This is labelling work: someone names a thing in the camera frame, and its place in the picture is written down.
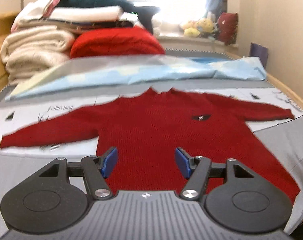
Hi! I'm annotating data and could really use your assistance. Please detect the bright red folded blanket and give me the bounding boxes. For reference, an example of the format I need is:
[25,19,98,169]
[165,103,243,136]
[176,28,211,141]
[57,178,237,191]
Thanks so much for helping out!
[70,27,165,59]

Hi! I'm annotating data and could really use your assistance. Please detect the cream folded blanket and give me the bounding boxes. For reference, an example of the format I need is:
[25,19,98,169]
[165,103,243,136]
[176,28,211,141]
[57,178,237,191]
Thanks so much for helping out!
[0,25,75,85]

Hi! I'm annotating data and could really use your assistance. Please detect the purple box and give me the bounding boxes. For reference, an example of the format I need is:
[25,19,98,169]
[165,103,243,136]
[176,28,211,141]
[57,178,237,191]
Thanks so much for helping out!
[249,43,269,68]

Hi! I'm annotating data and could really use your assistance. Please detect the dark red cushion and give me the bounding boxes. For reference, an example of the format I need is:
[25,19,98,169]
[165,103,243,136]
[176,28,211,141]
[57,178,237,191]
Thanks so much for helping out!
[217,12,238,46]

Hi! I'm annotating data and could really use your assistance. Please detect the light blue folded sheet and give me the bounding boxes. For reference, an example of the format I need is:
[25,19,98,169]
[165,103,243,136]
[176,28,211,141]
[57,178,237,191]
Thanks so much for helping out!
[6,55,267,100]

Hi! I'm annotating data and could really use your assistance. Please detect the yellow plush toys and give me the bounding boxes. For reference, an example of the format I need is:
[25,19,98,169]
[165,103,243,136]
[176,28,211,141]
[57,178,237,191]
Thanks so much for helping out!
[181,18,219,39]

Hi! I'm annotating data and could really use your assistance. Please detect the white plush toy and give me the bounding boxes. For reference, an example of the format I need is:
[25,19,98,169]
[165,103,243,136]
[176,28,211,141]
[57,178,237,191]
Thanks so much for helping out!
[151,13,168,36]

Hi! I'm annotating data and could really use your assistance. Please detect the white folded bedding stack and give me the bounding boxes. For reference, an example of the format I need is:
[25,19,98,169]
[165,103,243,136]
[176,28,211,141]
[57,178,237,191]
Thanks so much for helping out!
[11,0,143,33]

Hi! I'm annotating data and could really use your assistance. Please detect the dark red knit sweater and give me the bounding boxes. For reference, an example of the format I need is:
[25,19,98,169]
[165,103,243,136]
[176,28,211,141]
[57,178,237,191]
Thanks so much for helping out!
[0,89,300,200]

